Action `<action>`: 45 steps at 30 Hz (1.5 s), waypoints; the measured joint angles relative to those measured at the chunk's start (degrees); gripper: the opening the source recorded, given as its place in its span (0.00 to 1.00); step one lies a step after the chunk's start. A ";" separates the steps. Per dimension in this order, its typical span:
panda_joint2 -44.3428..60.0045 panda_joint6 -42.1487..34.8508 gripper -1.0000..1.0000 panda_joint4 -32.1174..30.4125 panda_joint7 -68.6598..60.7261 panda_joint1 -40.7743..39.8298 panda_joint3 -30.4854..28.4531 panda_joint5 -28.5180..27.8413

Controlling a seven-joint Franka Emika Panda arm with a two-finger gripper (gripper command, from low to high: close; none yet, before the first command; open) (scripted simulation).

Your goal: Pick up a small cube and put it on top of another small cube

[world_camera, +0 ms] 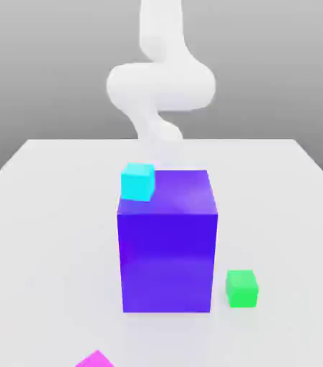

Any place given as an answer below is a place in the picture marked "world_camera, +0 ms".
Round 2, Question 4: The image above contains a small cyan cube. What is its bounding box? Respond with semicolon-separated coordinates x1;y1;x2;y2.
120;162;155;202

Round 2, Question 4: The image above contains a small green cube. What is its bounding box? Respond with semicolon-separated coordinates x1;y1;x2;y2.
225;269;259;308

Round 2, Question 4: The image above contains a small magenta cube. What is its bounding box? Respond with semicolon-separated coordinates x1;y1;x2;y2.
74;349;115;367

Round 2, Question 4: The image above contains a large purple box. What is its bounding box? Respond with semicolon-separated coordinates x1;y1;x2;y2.
116;169;218;314

